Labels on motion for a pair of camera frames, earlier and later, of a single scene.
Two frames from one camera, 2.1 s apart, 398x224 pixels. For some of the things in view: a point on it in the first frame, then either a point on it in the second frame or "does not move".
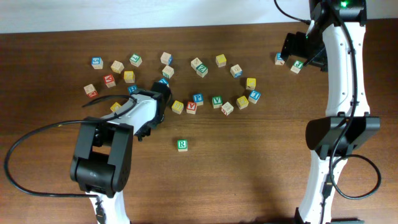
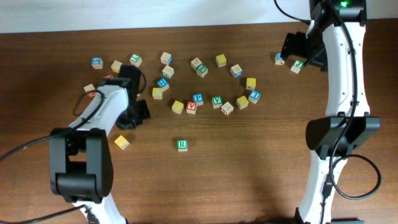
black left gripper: x=145 y=132 -> x=145 y=115
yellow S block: x=177 y=107 does not move
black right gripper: x=291 y=46 does not move
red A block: x=191 y=107 does not move
